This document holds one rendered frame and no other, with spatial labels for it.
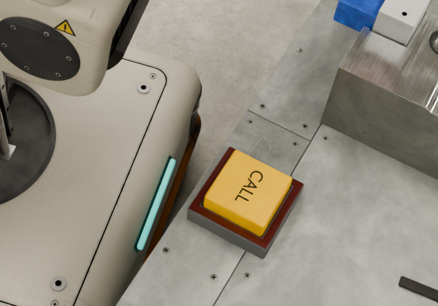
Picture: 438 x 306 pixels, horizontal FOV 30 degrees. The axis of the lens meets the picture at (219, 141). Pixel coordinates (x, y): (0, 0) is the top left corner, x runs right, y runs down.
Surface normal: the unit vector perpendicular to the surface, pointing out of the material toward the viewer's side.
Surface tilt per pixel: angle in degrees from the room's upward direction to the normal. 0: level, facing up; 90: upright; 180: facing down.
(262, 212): 0
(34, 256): 0
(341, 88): 90
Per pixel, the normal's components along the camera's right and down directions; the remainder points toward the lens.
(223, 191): 0.09, -0.55
